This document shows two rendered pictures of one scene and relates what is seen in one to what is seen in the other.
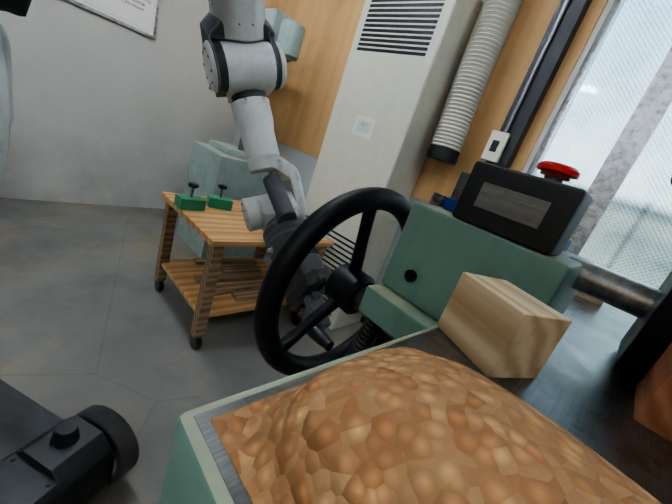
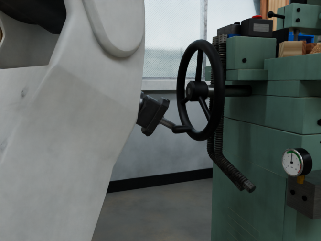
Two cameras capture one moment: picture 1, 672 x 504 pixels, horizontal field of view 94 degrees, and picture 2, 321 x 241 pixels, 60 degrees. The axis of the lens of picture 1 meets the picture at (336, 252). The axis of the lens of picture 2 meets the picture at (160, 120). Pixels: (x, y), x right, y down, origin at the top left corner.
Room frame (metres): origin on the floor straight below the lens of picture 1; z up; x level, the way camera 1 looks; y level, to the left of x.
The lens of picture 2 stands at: (0.08, 0.71, 0.84)
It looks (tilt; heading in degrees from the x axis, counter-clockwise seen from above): 8 degrees down; 301
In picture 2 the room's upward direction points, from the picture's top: straight up
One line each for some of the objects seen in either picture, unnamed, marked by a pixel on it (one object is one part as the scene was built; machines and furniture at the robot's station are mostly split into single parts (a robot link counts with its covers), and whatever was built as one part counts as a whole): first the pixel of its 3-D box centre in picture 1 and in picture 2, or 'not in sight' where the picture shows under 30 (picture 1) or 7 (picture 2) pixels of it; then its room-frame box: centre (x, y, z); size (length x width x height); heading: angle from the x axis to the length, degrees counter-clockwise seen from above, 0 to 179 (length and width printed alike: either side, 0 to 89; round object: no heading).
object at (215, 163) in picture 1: (244, 144); not in sight; (2.24, 0.85, 0.79); 0.62 x 0.48 x 1.58; 51
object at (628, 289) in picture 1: (615, 289); (267, 45); (0.25, -0.22, 0.95); 0.09 x 0.07 x 0.09; 139
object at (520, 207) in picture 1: (516, 203); (242, 30); (0.31, -0.14, 0.99); 0.13 x 0.11 x 0.06; 139
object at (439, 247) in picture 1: (485, 272); (241, 55); (0.31, -0.15, 0.91); 0.15 x 0.14 x 0.09; 139
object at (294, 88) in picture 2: not in sight; (277, 87); (0.22, -0.25, 0.82); 0.40 x 0.21 x 0.04; 139
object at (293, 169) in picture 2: not in sight; (297, 165); (0.13, 0.04, 0.65); 0.06 x 0.04 x 0.08; 139
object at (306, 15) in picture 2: not in sight; (302, 21); (0.17, -0.30, 1.03); 0.14 x 0.07 x 0.09; 49
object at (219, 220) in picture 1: (241, 255); not in sight; (1.49, 0.45, 0.32); 0.66 x 0.57 x 0.64; 141
